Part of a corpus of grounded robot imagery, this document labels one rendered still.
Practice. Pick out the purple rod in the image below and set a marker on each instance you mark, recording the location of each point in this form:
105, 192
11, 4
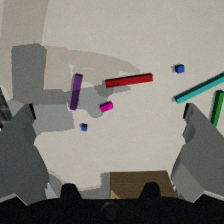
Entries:
76, 91

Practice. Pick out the green rod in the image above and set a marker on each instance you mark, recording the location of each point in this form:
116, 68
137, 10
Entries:
217, 107

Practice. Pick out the turquoise rod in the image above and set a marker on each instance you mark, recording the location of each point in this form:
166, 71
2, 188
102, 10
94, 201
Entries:
199, 89

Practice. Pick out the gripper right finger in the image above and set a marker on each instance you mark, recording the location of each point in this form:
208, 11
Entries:
198, 172

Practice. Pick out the small blue cube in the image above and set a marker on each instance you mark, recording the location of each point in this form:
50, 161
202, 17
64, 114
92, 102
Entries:
84, 127
179, 68

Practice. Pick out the magenta rectangular block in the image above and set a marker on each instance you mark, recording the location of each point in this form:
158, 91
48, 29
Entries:
106, 106

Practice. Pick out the red rod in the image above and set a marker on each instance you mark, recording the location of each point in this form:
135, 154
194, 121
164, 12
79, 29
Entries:
114, 82

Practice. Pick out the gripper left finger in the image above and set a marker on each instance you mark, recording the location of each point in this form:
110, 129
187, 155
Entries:
23, 173

